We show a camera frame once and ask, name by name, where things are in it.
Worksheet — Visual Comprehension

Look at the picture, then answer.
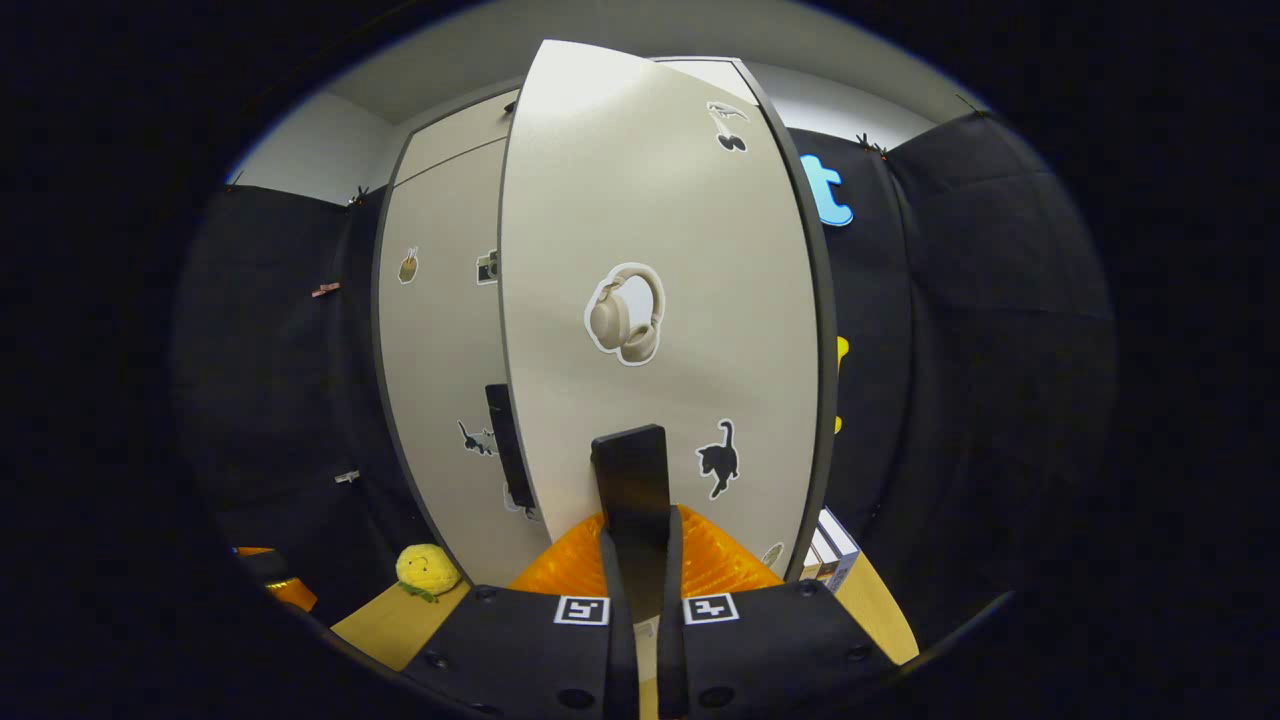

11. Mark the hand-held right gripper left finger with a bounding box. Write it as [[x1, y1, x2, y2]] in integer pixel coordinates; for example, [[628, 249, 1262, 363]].
[[400, 512, 641, 720]]

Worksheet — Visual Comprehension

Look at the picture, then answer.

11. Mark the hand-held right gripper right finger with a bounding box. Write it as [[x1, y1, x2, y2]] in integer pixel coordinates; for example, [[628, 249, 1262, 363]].
[[658, 505, 901, 720]]

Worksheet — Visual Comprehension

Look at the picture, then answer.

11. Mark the black door handle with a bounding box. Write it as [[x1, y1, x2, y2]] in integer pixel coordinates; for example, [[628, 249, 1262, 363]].
[[485, 383, 537, 512], [590, 424, 673, 626]]

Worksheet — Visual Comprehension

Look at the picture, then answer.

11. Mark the camera sticker shoe cabinet door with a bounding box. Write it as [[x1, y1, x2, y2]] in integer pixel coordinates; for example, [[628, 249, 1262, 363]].
[[378, 135, 546, 586]]

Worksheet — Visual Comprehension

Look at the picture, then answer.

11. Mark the beige double-door shoe cabinet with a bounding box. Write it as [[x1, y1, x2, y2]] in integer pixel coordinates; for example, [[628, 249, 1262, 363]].
[[370, 55, 843, 591]]

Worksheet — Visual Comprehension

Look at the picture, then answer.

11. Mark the headphone sticker shoe cabinet door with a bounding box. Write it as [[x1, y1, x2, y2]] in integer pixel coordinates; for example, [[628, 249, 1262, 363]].
[[497, 40, 839, 586]]

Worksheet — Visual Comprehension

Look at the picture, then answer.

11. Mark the yellow plush toy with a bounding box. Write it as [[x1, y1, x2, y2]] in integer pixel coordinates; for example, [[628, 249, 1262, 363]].
[[395, 542, 464, 604]]

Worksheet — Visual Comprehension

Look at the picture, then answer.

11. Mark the white cardboard box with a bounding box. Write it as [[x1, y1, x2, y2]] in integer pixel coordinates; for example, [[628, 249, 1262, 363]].
[[800, 507, 862, 594]]

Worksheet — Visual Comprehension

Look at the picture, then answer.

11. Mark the black backdrop cloth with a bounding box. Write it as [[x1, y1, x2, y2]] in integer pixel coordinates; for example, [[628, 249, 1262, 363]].
[[170, 110, 1116, 641]]

